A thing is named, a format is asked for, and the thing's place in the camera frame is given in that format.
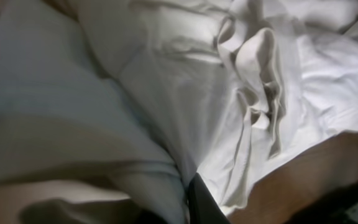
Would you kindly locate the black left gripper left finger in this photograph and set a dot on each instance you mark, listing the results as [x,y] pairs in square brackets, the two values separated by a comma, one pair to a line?
[147,217]

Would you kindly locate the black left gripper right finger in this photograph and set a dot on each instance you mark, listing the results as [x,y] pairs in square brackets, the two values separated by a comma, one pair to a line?
[202,206]

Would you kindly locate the white Puma t-shirt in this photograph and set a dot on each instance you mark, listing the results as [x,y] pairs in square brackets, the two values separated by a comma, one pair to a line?
[127,101]

